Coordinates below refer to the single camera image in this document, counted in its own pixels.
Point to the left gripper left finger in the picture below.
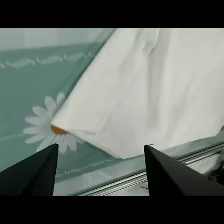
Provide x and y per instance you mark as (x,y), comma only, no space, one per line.
(36,173)

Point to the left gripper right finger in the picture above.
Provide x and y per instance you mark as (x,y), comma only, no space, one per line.
(170,175)

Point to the white T-shirt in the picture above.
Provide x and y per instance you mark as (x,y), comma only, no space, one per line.
(150,90)

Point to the silver frame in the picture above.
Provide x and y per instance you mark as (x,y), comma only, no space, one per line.
(133,181)

